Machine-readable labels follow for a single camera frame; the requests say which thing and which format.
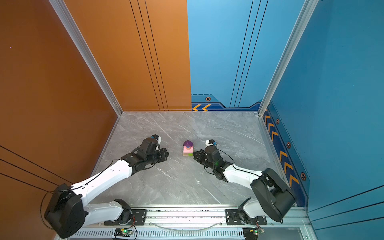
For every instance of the aluminium front rail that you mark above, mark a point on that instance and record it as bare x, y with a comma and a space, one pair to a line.
201, 223

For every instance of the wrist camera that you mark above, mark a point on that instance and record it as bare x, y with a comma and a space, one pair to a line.
149, 146
212, 152

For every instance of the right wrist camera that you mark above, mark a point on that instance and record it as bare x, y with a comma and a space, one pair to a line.
212, 152

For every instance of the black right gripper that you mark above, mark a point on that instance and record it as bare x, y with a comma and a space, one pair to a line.
200, 153

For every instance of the right green circuit board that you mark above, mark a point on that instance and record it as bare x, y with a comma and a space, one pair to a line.
252, 233

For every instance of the aluminium corner post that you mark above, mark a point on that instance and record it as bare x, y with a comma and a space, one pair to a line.
292, 43
74, 32

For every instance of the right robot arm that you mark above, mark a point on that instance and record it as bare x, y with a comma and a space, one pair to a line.
273, 197

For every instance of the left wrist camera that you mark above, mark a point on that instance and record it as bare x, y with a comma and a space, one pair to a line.
149, 146

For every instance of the purple house-shaped block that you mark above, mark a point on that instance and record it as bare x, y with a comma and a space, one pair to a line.
188, 144

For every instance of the left green circuit board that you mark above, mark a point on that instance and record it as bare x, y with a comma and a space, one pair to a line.
123, 233

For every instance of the pink block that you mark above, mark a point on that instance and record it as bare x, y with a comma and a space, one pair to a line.
188, 149
188, 152

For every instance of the aluminium corner post left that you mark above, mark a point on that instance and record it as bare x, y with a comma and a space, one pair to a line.
74, 32

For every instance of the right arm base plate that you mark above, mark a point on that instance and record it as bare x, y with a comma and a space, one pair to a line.
233, 217

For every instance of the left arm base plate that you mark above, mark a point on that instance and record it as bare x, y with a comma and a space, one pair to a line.
130, 217

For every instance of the green circuit board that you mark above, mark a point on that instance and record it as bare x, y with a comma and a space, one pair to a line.
123, 233
252, 233

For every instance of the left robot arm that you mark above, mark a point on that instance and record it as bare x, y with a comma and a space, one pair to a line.
70, 208

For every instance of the aluminium corner post right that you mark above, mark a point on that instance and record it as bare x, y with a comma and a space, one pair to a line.
292, 43

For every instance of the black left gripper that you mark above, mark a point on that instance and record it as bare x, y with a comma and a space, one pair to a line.
164, 156

